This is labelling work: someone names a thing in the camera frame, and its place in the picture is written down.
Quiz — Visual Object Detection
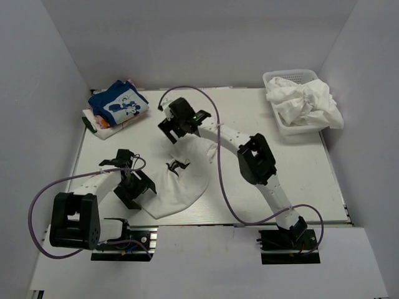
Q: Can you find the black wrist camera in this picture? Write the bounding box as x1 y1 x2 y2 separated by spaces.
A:
188 110 211 126
99 149 135 168

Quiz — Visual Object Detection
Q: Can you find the white plastic laundry basket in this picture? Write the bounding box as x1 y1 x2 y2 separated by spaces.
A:
262 69 325 136

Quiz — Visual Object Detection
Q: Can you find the white t-shirt with black print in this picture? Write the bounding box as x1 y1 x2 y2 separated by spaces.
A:
137 135 217 219

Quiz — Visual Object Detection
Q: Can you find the blue mickey print folded t-shirt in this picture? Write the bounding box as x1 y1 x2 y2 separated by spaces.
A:
88 80 149 127

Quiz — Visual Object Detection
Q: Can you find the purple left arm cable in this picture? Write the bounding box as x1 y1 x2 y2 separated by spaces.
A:
27 157 153 259

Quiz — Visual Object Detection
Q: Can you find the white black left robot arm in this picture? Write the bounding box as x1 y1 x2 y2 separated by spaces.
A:
49 168 156 250

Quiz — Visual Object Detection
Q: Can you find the white crumpled t-shirt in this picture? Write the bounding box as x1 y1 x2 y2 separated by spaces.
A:
266 77 344 129

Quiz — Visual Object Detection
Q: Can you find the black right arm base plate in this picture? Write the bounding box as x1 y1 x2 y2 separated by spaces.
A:
256 229 320 265

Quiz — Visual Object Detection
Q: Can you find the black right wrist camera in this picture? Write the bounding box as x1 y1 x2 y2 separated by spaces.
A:
188 110 211 126

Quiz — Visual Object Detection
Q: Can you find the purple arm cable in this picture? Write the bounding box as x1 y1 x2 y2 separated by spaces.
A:
157 86 325 257
27 157 153 259

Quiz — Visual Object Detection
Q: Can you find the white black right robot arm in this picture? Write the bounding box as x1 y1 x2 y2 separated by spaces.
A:
158 97 307 249

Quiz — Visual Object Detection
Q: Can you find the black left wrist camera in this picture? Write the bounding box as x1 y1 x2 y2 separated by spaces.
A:
99 149 135 168

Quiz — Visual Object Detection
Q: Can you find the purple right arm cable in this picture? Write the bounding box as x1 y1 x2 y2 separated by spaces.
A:
157 86 325 257

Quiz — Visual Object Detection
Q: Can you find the white folded t-shirt stack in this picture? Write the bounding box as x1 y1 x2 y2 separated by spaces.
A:
81 79 147 141

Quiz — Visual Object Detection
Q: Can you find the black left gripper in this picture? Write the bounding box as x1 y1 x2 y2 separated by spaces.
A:
114 168 156 209

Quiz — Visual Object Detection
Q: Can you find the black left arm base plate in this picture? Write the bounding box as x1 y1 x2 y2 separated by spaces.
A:
90 227 158 262

